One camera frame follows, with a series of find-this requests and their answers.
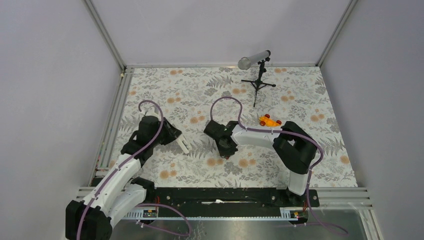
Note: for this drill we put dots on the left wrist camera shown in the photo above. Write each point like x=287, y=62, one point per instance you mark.
x=152, y=112

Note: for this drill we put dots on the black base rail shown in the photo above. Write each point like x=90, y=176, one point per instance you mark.
x=213, y=202

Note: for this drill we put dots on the white remote control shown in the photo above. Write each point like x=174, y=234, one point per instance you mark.
x=183, y=144

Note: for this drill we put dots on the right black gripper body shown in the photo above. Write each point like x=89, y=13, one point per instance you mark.
x=225, y=151

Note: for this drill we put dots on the orange toy car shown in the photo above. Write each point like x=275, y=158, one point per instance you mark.
x=266, y=121

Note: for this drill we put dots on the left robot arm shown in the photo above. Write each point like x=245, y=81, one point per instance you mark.
x=96, y=215

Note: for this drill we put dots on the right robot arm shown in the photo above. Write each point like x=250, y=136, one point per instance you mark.
x=292, y=144

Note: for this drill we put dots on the silver microphone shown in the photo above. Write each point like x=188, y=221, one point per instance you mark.
x=246, y=62

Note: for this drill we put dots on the black tripod mic stand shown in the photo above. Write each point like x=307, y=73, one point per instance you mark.
x=258, y=84

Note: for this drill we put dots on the floral table mat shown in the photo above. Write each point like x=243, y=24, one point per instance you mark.
x=190, y=97

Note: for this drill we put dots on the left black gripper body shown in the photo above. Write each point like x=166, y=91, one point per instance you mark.
x=166, y=135

